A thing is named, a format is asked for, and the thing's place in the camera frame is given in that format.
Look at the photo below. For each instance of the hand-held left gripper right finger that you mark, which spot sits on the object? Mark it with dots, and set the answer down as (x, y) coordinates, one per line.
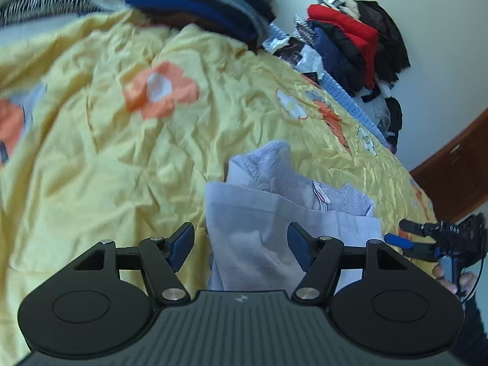
(299, 247)

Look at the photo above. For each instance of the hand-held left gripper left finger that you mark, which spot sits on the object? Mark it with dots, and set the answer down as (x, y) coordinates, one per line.
(181, 247)

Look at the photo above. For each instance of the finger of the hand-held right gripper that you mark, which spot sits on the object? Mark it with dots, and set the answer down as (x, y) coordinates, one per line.
(419, 228)
(400, 241)

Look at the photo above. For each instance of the lavender long-sleeved sweater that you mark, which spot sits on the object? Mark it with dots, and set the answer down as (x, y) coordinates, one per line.
(259, 232)

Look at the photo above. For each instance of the person's right forearm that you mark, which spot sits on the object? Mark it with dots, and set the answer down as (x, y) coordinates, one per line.
(474, 331)

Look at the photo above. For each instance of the pile of hanging clothes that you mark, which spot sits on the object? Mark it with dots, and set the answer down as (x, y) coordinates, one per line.
(350, 26)

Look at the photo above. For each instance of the stack of folded dark clothes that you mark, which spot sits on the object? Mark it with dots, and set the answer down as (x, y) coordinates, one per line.
(213, 3)

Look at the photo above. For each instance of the person's right hand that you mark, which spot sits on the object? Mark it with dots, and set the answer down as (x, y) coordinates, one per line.
(466, 280)

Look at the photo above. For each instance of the brown wooden door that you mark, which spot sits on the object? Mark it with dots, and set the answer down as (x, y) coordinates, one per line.
(453, 175)

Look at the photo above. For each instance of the yellow printed blanket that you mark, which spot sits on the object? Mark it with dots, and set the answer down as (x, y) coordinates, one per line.
(95, 160)

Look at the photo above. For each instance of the blue knitted blanket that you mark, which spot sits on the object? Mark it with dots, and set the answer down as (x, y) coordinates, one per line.
(350, 103)

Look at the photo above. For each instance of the white crumpled plastic bag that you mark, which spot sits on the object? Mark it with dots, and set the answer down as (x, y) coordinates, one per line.
(310, 61)

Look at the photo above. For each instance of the navy garment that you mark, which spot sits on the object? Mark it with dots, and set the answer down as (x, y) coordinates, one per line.
(335, 57)

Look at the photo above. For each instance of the black garment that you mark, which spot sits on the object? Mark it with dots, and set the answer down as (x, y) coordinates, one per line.
(389, 34)

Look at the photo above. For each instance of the black white checked cloth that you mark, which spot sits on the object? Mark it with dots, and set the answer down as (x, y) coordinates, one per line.
(303, 28)

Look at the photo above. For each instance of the black white striped cloth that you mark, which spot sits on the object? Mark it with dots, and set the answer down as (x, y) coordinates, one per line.
(42, 5)

